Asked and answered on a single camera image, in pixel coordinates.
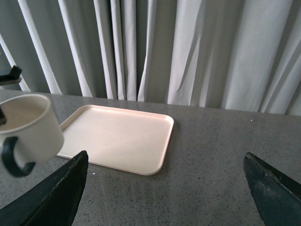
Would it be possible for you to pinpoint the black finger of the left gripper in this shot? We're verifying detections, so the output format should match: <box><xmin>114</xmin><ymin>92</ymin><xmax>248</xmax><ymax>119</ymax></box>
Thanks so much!
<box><xmin>0</xmin><ymin>107</ymin><xmax>7</xmax><ymax>125</ymax></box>

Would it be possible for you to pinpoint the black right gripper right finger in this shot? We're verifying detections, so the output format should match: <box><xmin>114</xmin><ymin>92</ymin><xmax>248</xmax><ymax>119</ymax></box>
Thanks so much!
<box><xmin>243</xmin><ymin>152</ymin><xmax>301</xmax><ymax>226</ymax></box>

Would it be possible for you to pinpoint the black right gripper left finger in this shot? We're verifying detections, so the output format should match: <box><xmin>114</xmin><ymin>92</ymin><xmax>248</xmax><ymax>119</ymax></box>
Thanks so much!
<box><xmin>0</xmin><ymin>151</ymin><xmax>88</xmax><ymax>226</ymax></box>

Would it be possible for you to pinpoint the white mug with black handle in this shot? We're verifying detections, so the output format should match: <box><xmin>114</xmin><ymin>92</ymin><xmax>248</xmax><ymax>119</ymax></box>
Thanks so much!
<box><xmin>0</xmin><ymin>94</ymin><xmax>64</xmax><ymax>178</ymax></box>

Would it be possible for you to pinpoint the dark object at left edge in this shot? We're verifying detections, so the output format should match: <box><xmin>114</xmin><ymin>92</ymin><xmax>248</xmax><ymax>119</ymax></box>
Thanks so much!
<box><xmin>0</xmin><ymin>65</ymin><xmax>22</xmax><ymax>86</ymax></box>

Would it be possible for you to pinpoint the pink rectangular plastic tray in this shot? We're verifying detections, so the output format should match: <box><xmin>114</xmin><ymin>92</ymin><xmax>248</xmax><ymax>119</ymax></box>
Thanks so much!
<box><xmin>58</xmin><ymin>105</ymin><xmax>174</xmax><ymax>176</ymax></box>

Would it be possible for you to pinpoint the grey pleated curtain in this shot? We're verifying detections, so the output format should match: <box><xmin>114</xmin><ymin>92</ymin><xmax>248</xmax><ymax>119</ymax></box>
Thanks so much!
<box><xmin>0</xmin><ymin>0</ymin><xmax>301</xmax><ymax>115</ymax></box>

